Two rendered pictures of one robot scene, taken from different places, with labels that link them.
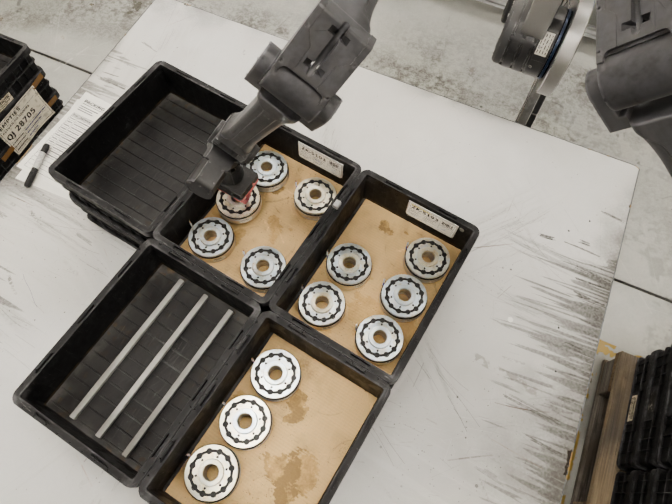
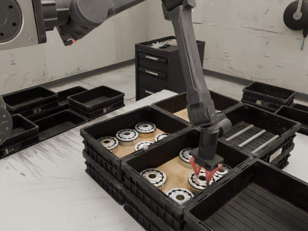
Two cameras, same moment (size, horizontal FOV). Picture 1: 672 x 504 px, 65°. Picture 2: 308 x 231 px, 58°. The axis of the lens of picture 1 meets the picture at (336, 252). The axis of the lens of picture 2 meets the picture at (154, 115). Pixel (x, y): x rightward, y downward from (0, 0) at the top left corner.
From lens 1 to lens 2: 1.50 m
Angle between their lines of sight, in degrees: 86
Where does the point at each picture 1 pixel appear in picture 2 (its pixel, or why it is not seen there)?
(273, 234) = (183, 173)
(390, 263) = (124, 151)
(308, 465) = (184, 114)
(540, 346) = (71, 143)
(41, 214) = not seen: outside the picture
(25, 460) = (300, 156)
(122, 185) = (291, 222)
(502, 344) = not seen: hidden behind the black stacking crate
